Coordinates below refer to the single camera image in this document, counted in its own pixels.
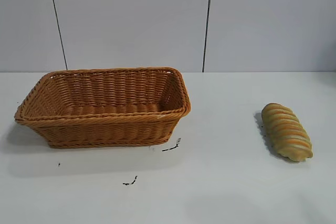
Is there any brown woven wicker basket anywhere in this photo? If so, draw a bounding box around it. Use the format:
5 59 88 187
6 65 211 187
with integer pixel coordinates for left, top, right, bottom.
14 67 192 149

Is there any long striped bread loaf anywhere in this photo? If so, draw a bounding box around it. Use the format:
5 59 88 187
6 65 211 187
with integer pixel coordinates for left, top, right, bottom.
260 102 314 163

